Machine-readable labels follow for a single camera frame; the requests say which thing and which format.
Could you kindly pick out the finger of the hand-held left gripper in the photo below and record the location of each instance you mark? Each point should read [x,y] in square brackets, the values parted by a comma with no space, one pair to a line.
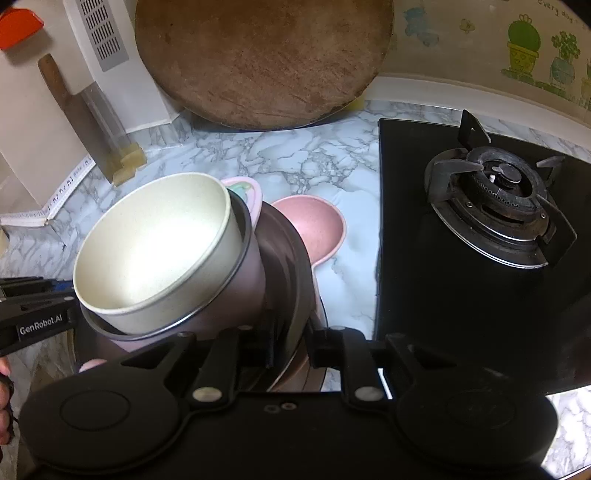
[46,302]
[60,287]

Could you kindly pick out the person's left hand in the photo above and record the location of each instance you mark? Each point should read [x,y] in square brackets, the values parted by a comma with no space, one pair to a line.
[4,406]

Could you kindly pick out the pink mouse-shaped plate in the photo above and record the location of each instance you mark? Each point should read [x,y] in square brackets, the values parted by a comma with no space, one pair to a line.
[314,226]

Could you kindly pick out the beige small container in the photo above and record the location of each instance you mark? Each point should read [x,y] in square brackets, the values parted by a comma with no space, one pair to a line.
[2,242]

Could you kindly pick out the black glass gas hob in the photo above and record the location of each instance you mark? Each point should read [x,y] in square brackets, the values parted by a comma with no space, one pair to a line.
[438,295]

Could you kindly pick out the clear knife holder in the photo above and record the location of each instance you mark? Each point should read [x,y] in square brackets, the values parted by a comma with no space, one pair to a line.
[129,161]

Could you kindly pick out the wide grey vent grille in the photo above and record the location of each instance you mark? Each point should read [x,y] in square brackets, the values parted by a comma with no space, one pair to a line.
[101,32]

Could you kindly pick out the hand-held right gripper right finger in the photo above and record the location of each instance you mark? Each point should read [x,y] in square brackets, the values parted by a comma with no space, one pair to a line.
[318,348]

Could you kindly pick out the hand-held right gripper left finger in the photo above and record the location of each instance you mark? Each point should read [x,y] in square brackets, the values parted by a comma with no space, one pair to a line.
[270,353]

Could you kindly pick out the gas burner with pan support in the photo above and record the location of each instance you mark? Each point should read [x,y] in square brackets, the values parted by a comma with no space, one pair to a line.
[498,203]

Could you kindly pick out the cream plastic bowl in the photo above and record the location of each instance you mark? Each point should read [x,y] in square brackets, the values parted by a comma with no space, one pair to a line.
[157,254]

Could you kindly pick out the red silicone spatula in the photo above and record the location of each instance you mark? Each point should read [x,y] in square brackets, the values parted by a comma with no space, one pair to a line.
[18,30]

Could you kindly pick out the white music-note trim tape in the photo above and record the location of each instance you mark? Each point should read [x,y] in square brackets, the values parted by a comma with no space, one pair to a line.
[69,182]

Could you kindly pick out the round wooden cutting board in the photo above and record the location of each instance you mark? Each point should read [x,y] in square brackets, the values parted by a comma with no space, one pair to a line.
[258,60]

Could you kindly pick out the stainless steel bowl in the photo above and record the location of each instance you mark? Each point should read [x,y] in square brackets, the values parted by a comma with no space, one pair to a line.
[286,277]

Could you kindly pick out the potted plant wall sticker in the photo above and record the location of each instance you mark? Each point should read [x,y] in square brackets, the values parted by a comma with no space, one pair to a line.
[524,37]

